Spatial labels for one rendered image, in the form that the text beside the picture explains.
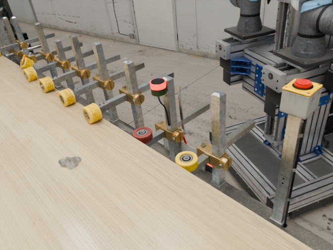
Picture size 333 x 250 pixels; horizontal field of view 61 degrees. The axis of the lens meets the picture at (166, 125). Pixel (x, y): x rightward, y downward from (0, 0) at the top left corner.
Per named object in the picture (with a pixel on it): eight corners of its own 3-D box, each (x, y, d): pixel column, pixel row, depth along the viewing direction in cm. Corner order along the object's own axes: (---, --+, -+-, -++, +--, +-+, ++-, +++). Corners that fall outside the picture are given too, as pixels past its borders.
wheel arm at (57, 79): (117, 58, 187) (116, 52, 185) (121, 59, 184) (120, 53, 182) (45, 85, 160) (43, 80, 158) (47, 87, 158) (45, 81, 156)
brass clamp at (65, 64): (63, 63, 192) (61, 55, 189) (72, 67, 183) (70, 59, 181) (54, 66, 189) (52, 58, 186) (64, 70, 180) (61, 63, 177)
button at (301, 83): (298, 83, 73) (299, 77, 72) (313, 87, 70) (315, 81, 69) (290, 89, 71) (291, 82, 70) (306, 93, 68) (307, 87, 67)
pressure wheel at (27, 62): (26, 68, 200) (30, 58, 200) (30, 71, 195) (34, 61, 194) (18, 66, 196) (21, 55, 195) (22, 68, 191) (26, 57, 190)
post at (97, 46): (116, 121, 167) (97, 40, 141) (119, 123, 165) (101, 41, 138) (111, 124, 165) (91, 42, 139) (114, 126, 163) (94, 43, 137)
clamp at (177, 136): (163, 128, 132) (162, 119, 130) (184, 139, 124) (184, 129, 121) (154, 133, 129) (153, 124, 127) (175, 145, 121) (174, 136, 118)
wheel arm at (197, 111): (204, 108, 144) (204, 100, 141) (210, 110, 141) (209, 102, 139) (137, 150, 121) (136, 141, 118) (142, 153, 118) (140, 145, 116)
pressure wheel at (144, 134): (146, 145, 127) (143, 123, 121) (158, 152, 122) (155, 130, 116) (133, 153, 123) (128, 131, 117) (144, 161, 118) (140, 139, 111)
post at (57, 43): (78, 105, 203) (58, 38, 177) (81, 106, 201) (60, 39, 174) (74, 107, 201) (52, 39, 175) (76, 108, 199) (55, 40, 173)
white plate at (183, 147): (165, 147, 140) (163, 130, 134) (205, 171, 123) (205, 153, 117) (164, 148, 139) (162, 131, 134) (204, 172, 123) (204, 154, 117)
